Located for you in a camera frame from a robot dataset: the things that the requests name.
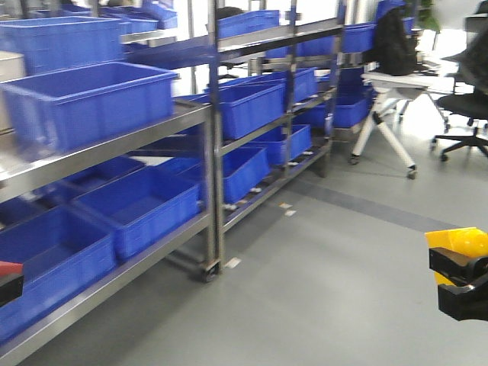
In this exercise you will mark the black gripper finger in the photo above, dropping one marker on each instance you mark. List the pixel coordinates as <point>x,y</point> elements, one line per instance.
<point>11,288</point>
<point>455,266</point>
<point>468,302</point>

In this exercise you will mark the red toy block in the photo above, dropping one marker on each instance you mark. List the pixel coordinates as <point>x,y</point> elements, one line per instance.
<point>10,268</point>

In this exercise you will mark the yellow toy block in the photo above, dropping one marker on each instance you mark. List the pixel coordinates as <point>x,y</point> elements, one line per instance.
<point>469,241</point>

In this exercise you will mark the blue crate lower shelf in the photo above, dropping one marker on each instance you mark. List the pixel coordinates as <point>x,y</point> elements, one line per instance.
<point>141,208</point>

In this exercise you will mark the large blue crate on shelf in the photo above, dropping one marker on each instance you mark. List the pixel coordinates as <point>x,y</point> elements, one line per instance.
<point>66,110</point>

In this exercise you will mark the black office chair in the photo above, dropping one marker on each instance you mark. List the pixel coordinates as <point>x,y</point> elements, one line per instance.
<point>473,69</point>

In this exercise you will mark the white desk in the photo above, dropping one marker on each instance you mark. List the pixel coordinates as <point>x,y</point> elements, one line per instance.
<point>394,94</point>

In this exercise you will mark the black backpack on desk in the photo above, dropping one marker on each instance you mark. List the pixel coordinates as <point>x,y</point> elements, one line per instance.
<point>393,51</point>

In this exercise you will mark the steel shelving rack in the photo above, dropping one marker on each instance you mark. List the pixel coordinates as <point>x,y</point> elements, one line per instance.
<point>19,174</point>

